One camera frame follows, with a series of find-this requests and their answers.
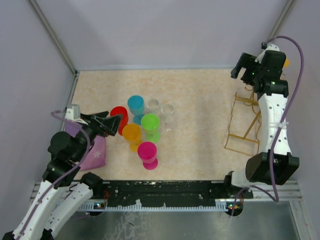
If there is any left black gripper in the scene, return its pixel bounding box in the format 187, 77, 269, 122
73, 111, 124, 161

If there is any red plastic wine glass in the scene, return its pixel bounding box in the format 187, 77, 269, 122
109, 106, 130, 136

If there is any orange wine glass front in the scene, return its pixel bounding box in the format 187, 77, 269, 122
122, 123, 143, 153

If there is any orange wine glass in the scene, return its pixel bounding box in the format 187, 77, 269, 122
283, 58, 291, 68
122, 123, 143, 153

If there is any blue plastic wine glass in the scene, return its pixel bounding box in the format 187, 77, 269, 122
127, 95, 145, 125

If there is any orange wine glass back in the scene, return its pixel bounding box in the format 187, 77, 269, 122
283, 58, 291, 68

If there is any green plastic wine glass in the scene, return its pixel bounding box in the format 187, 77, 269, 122
141, 113, 160, 144

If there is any clear wine glass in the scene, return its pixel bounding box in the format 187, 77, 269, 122
147, 99, 161, 116
161, 104, 175, 132

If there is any pink plastic wine glass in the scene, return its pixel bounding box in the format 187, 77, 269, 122
137, 141, 158, 171

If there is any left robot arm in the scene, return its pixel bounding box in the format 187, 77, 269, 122
3, 110, 123, 240

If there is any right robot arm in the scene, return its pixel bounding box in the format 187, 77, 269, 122
223, 50, 300, 198

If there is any purple printed cloth bag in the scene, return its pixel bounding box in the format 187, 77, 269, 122
65, 121, 106, 171

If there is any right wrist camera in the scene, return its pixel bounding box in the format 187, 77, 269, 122
254, 42, 280, 63

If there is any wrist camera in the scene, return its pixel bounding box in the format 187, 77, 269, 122
65, 104, 88, 125
254, 42, 280, 63

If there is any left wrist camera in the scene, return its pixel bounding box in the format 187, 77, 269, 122
65, 104, 88, 125

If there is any gold wire glass rack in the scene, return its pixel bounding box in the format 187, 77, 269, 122
222, 79, 262, 159

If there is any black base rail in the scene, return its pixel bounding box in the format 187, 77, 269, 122
91, 180, 240, 207

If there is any white toothed cable duct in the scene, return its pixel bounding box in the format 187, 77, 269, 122
78, 200, 228, 212

